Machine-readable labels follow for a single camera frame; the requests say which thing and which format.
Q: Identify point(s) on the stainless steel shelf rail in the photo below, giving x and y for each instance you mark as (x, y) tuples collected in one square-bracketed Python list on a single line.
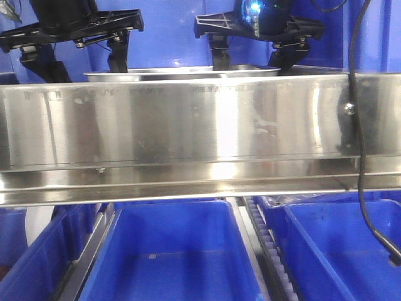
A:
[(76, 143)]

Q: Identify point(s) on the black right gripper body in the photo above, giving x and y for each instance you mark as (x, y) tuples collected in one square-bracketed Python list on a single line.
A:
[(259, 20)]

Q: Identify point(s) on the blue bin lower right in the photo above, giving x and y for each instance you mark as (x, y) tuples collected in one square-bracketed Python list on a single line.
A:
[(328, 251)]

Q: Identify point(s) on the blue bin lower left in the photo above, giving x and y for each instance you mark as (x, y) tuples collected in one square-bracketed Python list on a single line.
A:
[(37, 273)]

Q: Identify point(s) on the blue bin upper right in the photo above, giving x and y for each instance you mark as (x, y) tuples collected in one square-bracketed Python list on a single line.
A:
[(378, 44)]

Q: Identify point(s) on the blue bin lower centre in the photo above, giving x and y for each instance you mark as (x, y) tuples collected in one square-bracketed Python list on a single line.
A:
[(190, 250)]

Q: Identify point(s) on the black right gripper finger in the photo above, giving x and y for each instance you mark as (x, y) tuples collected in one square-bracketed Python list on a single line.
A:
[(220, 52), (287, 54)]

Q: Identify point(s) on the roller track left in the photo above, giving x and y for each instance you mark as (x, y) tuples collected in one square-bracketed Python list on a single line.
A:
[(79, 271)]

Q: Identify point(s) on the silver metal tray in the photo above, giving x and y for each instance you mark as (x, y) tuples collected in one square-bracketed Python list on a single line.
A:
[(182, 73)]

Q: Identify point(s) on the blue bin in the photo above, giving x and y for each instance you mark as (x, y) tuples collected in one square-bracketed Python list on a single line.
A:
[(167, 40), (328, 251), (10, 19), (378, 44), (37, 273), (190, 250)]

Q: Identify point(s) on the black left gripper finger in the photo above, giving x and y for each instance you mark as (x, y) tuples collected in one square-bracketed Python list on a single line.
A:
[(41, 60), (117, 59)]

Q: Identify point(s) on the roller track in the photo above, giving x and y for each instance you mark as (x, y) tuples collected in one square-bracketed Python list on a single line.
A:
[(277, 280), (79, 271)]

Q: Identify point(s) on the blue bin upper left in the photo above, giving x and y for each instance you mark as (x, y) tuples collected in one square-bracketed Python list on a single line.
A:
[(10, 19)]

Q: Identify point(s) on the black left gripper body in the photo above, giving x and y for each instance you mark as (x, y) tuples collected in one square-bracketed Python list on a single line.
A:
[(78, 21)]

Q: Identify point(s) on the blue bin upper centre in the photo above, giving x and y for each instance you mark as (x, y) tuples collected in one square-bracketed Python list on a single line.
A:
[(167, 40)]

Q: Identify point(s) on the roller track right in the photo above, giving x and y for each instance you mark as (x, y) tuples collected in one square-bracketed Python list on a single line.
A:
[(277, 280)]

